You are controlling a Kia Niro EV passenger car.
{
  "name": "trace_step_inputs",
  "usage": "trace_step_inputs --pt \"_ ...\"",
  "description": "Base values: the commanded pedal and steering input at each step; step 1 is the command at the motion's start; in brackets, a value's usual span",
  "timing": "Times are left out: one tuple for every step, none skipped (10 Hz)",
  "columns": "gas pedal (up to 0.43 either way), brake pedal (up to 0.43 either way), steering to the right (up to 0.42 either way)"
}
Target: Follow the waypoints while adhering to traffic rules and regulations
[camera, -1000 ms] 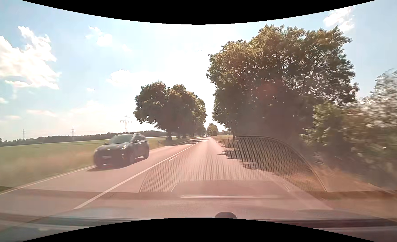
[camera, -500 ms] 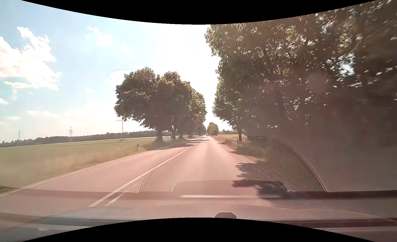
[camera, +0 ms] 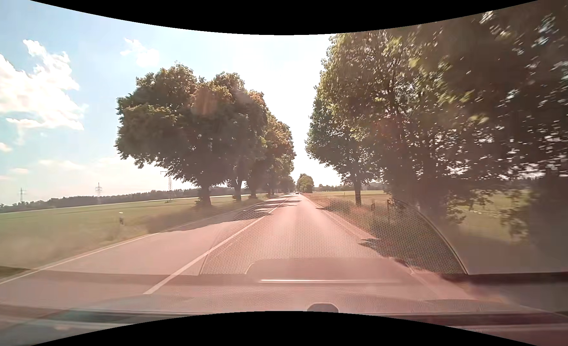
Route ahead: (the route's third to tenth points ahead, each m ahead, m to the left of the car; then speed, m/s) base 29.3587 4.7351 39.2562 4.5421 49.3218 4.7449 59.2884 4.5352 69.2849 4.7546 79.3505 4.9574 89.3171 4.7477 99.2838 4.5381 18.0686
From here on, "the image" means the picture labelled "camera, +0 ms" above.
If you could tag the grey asphalt road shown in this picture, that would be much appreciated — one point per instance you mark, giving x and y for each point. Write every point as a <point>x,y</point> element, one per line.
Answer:
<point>284,230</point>

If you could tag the row of trees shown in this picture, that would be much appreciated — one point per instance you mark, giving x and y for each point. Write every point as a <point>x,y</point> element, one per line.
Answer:
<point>438,120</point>
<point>202,129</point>

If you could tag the road markings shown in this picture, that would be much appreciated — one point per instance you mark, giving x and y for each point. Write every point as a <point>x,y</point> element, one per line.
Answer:
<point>207,253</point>

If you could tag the lattice pylon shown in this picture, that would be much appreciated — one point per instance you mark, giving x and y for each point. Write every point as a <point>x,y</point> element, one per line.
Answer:
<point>169,183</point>
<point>98,189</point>
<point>21,194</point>

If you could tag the car's own bonnet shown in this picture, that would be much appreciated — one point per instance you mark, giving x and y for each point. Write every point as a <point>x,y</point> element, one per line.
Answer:
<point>284,298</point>

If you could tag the distant wood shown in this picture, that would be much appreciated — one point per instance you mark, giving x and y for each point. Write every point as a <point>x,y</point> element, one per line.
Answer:
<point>96,199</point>

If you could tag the green grass field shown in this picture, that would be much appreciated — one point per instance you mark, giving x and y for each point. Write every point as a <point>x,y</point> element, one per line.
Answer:
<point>486,226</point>
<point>48,230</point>

